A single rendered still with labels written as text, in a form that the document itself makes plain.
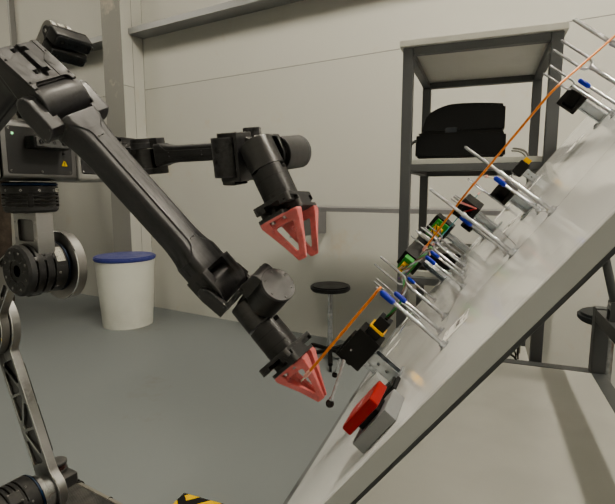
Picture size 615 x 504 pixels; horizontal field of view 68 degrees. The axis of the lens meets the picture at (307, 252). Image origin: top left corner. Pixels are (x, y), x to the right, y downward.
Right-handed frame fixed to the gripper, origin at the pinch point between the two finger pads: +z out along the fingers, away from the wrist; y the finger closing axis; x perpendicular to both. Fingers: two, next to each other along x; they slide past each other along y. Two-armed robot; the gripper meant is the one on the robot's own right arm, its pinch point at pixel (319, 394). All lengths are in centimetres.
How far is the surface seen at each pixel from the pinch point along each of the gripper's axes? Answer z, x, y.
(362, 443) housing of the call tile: 4.1, -13.4, -22.9
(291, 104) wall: -180, 23, 329
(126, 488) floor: -10, 158, 86
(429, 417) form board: 4.8, -22.4, -26.2
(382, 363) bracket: 2.1, -12.3, -1.0
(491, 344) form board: 2.7, -31.1, -26.3
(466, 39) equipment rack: -48, -69, 95
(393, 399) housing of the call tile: 3.1, -18.0, -19.7
